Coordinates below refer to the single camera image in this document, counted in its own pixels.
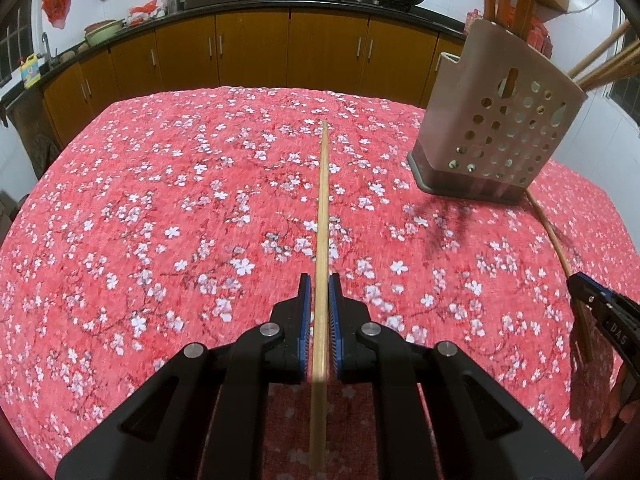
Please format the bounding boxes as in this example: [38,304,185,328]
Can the red packages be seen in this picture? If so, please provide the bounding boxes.
[509,7,554,57]

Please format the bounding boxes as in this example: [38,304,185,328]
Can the dark framed window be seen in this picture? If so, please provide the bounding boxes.
[0,7,34,85]

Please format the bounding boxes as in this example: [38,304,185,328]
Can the beige perforated chopstick holder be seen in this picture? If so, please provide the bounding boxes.
[406,18,589,207]

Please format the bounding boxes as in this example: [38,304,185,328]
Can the dark cloth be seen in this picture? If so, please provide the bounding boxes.
[0,92,57,178]

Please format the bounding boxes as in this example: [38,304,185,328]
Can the person's right hand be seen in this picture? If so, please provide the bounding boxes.
[597,360,637,441]

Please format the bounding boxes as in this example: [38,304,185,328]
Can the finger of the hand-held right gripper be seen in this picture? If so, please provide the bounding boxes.
[566,272,640,362]

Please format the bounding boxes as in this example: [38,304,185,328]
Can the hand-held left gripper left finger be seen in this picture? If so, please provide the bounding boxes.
[55,273,313,480]

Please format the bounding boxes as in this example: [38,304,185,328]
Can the green basin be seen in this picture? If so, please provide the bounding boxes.
[83,18,125,48]

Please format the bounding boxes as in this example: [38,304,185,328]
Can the black kitchen countertop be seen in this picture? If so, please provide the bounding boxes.
[0,0,470,108]

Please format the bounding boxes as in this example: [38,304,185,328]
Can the yellow detergent bottle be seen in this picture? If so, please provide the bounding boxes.
[19,53,42,91]

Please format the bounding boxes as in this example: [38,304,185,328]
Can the white wall cable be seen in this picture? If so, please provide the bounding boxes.
[567,0,614,15]

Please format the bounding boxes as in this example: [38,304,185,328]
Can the red hanging plastic bag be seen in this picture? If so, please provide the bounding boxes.
[41,0,74,28]

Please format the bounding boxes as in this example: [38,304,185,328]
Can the brown kitchen base cabinets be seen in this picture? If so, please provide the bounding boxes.
[40,9,467,150]

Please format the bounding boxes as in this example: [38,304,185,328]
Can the red bag beside basin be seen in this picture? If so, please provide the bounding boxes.
[128,2,161,24]

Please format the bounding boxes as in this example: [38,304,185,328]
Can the red floral tablecloth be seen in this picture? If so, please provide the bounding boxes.
[0,86,640,480]

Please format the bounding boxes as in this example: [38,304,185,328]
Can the window with grille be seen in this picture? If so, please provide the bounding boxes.
[602,4,640,137]

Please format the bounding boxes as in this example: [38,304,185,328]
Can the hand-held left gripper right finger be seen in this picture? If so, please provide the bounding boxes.
[328,273,587,480]

